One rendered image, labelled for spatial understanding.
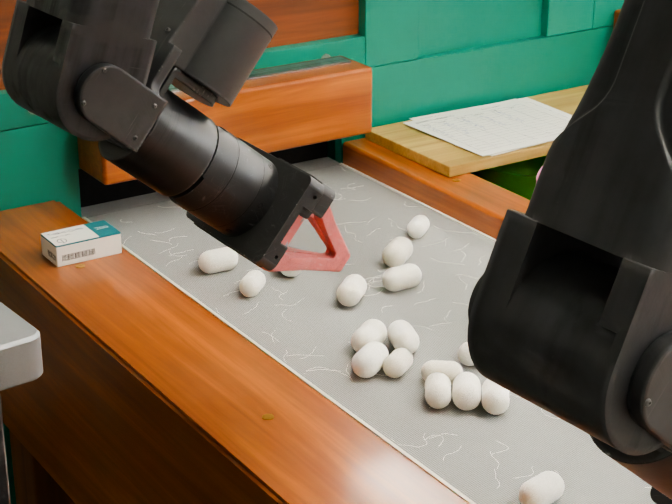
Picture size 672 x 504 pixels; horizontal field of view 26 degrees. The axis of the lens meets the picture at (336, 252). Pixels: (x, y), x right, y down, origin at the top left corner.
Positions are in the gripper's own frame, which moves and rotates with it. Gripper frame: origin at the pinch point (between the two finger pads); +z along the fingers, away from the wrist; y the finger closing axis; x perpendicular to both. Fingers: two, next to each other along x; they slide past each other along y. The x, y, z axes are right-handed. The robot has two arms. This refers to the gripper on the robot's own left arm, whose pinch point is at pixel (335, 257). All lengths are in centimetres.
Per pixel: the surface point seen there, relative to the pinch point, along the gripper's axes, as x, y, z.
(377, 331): 2.8, 5.7, 12.2
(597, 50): -39, 46, 53
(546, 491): 5.5, -19.1, 9.3
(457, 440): 6.1, -8.7, 10.9
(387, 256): -3.2, 18.7, 20.1
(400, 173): -11.7, 34.6, 29.2
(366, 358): 4.9, 2.1, 9.5
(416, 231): -6.9, 22.9, 25.1
